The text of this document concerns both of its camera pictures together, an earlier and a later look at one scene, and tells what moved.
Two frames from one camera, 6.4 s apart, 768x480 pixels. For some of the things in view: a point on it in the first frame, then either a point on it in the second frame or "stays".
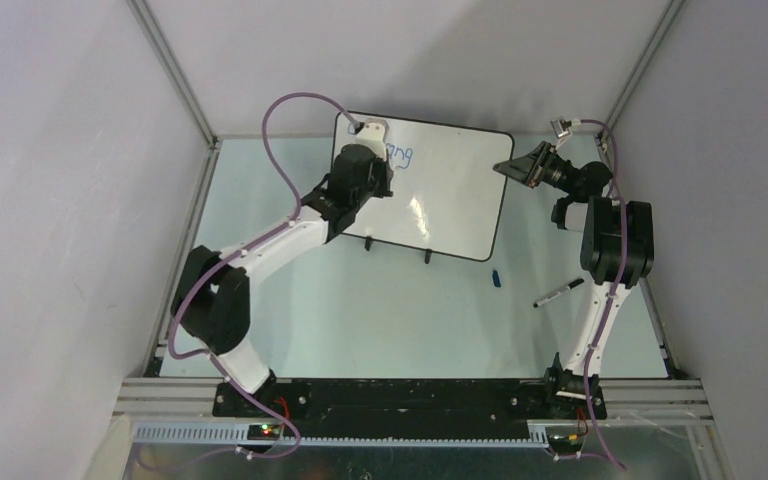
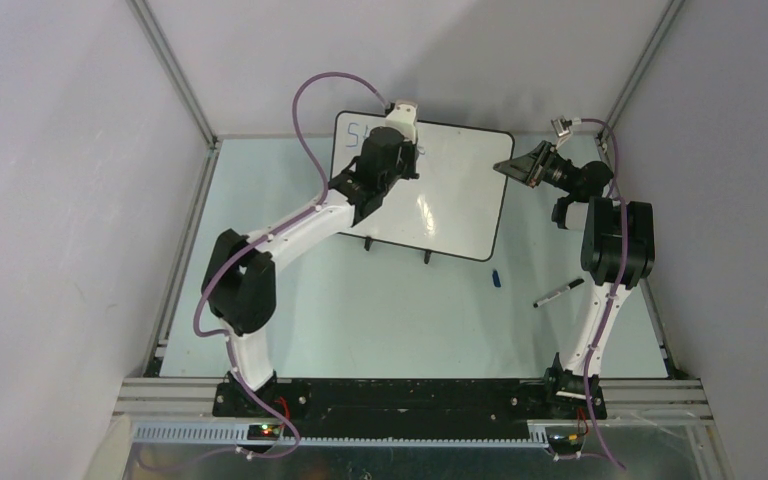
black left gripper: [387, 175] to [410, 149]
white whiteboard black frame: [447, 197] stays
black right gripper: [527, 168] stays
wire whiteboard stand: [369, 241] stays
